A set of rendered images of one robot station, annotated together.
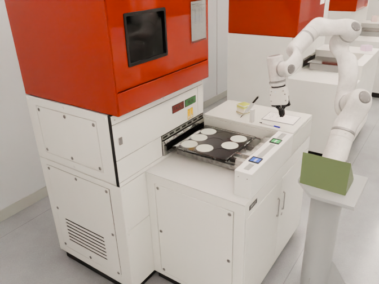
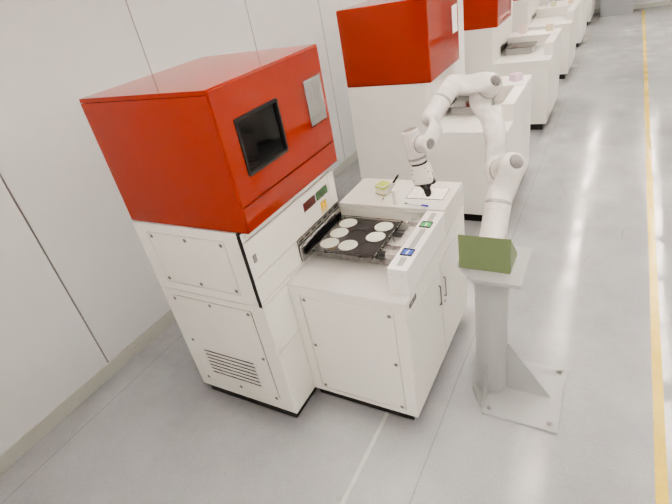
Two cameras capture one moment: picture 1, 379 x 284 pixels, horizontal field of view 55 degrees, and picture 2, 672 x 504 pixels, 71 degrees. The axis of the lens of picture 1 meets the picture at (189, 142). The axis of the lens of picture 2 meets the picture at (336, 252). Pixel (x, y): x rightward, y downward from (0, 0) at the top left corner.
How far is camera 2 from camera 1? 0.29 m
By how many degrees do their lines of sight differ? 6
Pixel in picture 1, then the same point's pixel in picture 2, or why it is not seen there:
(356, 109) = (509, 176)
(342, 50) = (484, 109)
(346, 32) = (485, 89)
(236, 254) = (403, 357)
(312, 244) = (483, 330)
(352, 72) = (499, 133)
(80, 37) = (189, 153)
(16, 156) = (126, 286)
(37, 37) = (136, 157)
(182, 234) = (340, 344)
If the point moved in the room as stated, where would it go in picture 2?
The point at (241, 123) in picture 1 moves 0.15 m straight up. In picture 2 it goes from (384, 207) to (381, 182)
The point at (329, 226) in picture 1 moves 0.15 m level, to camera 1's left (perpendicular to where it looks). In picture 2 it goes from (498, 308) to (467, 314)
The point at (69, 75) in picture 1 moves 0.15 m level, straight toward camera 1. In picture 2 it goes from (182, 195) to (188, 206)
